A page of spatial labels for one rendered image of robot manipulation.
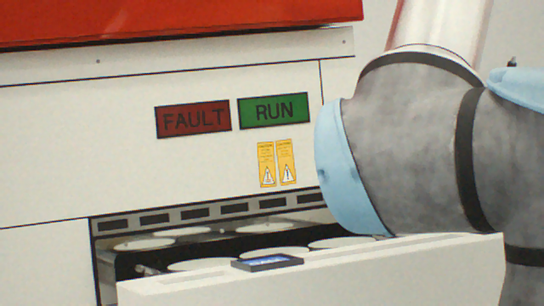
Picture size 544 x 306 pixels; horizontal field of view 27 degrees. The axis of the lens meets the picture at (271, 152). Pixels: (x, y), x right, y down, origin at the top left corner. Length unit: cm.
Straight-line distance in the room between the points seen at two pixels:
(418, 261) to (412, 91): 26
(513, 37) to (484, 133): 290
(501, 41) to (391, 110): 284
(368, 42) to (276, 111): 177
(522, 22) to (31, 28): 244
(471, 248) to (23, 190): 71
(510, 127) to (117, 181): 89
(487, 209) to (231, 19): 85
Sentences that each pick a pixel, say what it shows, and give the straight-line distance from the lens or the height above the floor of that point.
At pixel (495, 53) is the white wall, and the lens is 372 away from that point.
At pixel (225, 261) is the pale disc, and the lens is 158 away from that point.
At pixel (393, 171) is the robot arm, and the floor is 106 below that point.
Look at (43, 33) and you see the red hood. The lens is 158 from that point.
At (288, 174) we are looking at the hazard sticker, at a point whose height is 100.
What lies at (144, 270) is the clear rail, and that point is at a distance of 158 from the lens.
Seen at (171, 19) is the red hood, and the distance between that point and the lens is 163.
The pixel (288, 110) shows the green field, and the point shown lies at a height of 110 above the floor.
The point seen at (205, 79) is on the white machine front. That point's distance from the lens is 169.
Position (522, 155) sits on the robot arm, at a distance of 85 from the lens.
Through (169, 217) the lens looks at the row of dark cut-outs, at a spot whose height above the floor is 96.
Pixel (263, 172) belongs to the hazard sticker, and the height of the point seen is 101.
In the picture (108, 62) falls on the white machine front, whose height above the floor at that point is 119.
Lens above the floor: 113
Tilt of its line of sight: 3 degrees down
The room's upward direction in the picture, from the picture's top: 6 degrees counter-clockwise
